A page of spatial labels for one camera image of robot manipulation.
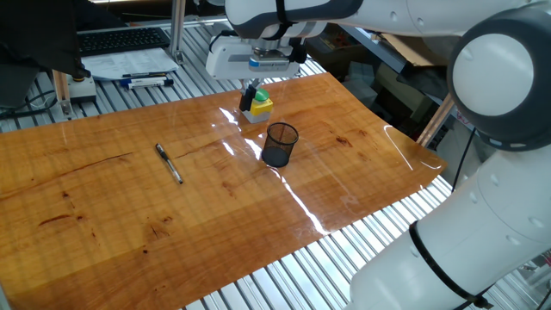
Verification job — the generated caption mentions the black mesh pen holder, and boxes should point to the black mesh pen holder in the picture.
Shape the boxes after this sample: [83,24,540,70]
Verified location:
[261,121,300,169]

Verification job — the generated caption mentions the black computer keyboard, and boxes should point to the black computer keyboard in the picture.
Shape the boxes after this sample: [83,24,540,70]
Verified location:
[77,27,171,58]

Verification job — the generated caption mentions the white paper stack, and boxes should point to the white paper stack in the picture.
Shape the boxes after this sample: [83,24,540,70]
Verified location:
[80,46,180,82]

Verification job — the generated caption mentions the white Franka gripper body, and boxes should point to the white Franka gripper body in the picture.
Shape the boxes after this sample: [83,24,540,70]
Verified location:
[205,35,302,82]

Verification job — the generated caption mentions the brown cardboard sheet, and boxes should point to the brown cardboard sheet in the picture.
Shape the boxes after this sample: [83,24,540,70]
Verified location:
[381,33,449,68]

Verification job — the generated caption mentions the yellow box green push button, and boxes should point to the yellow box green push button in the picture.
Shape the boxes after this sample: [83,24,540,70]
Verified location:
[241,88,275,125]

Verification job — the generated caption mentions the white and blue marker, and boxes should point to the white and blue marker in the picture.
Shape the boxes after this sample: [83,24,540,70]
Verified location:
[119,77,175,90]

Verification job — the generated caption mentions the black cloth cover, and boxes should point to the black cloth cover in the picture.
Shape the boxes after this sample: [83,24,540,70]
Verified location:
[0,0,126,78]

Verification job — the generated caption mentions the upright aluminium profile post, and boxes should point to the upright aluminium profile post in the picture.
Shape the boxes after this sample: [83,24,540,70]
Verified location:
[168,0,187,65]

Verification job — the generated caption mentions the wood faced bracket post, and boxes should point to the wood faced bracket post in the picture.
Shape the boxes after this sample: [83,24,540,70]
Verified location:
[52,69,74,121]

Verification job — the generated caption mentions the white box with black knob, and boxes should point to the white box with black knob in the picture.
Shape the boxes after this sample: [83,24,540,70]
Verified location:
[66,73,98,104]

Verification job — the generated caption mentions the glossy wood pattern mat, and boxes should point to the glossy wood pattern mat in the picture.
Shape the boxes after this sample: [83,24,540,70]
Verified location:
[0,71,448,310]

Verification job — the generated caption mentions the slanted wooden stick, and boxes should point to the slanted wooden stick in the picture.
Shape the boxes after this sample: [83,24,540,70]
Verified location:
[416,92,456,148]

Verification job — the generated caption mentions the thin black pen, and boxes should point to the thin black pen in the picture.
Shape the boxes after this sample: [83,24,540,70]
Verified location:
[121,71,168,79]

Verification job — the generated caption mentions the black and clear pen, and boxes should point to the black and clear pen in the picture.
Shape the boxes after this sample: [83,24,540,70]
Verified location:
[155,143,184,185]

